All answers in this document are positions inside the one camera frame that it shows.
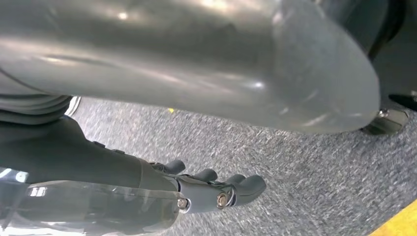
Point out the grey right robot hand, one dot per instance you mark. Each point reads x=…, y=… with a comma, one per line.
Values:
x=81, y=176

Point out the grey robot body shell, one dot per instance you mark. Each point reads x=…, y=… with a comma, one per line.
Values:
x=195, y=58

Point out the chrome foot on floor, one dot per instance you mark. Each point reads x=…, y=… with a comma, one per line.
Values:
x=387, y=122

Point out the yellow floor tape square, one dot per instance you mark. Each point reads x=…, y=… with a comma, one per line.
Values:
x=400, y=223

